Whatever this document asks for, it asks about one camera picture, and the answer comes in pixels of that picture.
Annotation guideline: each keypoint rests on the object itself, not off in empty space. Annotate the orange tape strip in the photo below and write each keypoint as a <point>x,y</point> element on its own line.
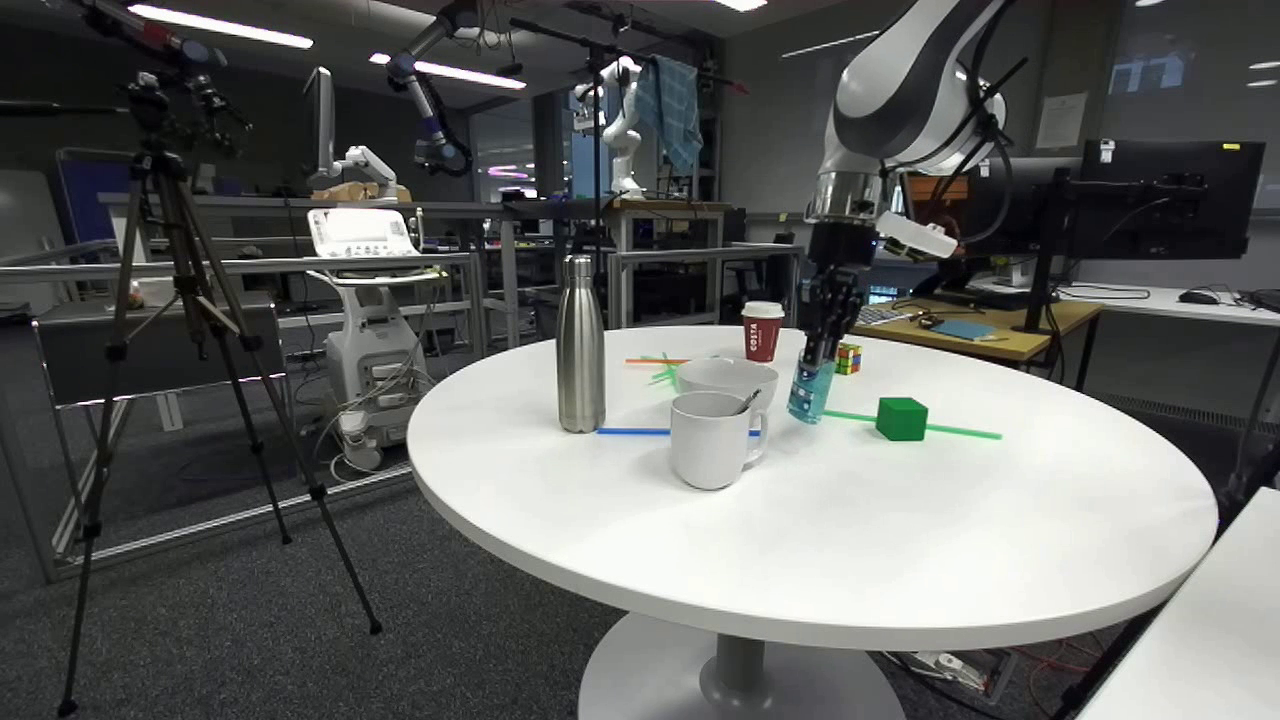
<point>650,361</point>

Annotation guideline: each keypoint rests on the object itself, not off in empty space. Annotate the small orange screen monitor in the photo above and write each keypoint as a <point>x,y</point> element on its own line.
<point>944,195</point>

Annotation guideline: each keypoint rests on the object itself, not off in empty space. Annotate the white round table pedestal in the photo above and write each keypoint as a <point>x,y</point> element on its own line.
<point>733,674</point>

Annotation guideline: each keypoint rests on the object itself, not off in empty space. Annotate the green cube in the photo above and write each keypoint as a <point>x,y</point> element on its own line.
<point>903,419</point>

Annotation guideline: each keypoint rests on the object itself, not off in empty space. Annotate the long ceiling light bar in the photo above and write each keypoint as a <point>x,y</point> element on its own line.
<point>445,74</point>
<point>223,25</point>

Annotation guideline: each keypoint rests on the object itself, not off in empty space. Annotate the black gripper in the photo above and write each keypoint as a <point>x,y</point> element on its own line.
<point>841,248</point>

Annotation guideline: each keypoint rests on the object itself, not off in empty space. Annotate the long green tape strip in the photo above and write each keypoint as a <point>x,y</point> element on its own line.
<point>965,428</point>

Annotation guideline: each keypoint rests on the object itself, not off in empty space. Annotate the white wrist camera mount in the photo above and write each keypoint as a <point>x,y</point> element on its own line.
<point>918,239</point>

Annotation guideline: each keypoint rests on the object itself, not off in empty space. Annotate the blue pad on desk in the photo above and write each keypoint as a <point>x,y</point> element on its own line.
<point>965,331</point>

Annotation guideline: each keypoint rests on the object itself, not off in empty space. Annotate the teal bottle with blue cap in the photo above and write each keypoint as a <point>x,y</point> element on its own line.
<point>808,389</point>

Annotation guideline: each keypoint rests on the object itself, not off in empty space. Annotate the white medical cart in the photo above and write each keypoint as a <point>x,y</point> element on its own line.
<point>373,346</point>

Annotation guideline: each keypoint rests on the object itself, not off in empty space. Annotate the Rubik's cube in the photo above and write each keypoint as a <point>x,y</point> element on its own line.
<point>848,356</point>

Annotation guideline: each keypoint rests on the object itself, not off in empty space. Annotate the hanging blue cloth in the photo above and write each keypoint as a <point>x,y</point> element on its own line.
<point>674,112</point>

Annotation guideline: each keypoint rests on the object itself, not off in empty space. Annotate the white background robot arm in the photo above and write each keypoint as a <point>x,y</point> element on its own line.
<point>620,125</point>

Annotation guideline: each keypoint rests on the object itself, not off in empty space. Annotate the stainless steel water bottle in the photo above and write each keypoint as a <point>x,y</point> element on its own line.
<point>583,346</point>

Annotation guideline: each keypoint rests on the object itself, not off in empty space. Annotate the wooden desk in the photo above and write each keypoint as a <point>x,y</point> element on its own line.
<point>985,342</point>

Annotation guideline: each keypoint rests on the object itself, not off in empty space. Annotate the blue tape strip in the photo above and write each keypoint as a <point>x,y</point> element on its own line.
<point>626,428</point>

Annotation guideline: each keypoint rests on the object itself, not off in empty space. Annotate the black computer mouse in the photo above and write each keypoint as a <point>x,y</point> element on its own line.
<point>1197,297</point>

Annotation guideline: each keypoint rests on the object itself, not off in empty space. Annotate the red paper cup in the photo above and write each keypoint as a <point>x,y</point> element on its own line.
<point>763,338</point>

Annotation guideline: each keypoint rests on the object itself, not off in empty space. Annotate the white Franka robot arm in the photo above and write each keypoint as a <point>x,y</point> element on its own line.
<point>906,64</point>

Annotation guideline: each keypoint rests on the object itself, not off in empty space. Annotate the black tripod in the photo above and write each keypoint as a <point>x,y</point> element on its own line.
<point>202,304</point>

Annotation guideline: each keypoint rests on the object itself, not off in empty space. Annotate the metal frame workbench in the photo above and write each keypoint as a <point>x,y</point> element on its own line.
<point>664,253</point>

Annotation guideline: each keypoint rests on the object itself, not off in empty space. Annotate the white mug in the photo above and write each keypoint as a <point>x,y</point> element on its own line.
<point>704,447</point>

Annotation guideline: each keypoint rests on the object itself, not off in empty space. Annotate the black camera on tripod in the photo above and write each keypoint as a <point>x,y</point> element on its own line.
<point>165,85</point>

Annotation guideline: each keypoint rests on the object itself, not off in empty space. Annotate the short green tape strip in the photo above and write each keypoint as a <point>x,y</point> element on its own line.
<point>664,377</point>

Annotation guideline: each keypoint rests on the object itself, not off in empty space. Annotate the grey bag on cart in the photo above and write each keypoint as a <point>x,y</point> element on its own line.
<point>359,174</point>

